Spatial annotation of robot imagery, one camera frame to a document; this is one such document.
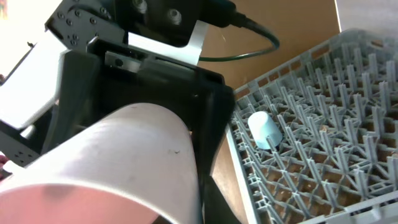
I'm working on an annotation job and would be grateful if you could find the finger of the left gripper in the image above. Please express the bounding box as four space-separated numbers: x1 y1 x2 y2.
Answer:
192 85 235 224

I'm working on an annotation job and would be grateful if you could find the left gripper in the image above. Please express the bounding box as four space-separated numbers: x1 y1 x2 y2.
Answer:
1 1 236 156

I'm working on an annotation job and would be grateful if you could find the light blue plastic cup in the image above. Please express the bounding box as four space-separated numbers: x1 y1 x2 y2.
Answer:
248 111 283 150

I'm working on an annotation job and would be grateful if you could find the pink plastic cup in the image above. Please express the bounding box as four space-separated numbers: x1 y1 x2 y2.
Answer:
1 103 203 223

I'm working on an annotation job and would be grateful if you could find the grey plastic dishwasher rack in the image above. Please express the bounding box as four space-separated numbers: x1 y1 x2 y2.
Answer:
226 29 397 223

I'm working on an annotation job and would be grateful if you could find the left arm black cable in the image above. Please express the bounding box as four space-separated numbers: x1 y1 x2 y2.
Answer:
198 12 280 62

